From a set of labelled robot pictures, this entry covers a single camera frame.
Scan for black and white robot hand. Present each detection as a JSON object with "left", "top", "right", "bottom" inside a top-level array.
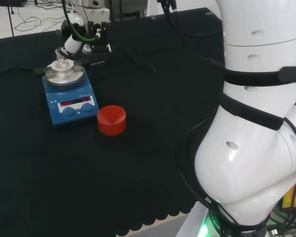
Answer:
[{"left": 55, "top": 21, "right": 113, "bottom": 66}]

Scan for heater with blue base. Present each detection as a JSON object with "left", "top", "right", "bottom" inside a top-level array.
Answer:
[{"left": 41, "top": 62, "right": 100, "bottom": 127}]

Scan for clear round-bottom glass flask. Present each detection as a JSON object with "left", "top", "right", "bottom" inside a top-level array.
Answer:
[{"left": 54, "top": 55, "right": 70, "bottom": 73}]

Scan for red ribbed plastic cup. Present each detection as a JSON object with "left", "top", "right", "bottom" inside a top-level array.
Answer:
[{"left": 96, "top": 105, "right": 127, "bottom": 137}]

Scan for black box on floor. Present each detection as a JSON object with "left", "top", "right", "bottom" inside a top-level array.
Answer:
[{"left": 0, "top": 0, "right": 28, "bottom": 8}]

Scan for black bench cloth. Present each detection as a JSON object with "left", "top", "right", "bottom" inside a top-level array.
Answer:
[{"left": 0, "top": 7, "right": 225, "bottom": 237}]

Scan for yellow stop button box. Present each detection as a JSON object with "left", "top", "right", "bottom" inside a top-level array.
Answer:
[{"left": 282, "top": 181, "right": 296, "bottom": 211}]

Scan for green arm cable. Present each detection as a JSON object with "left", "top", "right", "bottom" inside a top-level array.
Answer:
[{"left": 62, "top": 0, "right": 100, "bottom": 43}]

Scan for black heater power cable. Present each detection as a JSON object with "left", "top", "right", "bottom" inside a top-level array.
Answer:
[{"left": 0, "top": 65, "right": 47, "bottom": 78}]

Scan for black floor cables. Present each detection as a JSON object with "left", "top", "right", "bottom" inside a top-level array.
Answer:
[{"left": 7, "top": 0, "right": 65, "bottom": 33}]

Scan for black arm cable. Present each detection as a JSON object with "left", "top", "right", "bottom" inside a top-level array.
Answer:
[
  {"left": 177, "top": 116, "right": 296, "bottom": 233},
  {"left": 156, "top": 0, "right": 225, "bottom": 69}
]

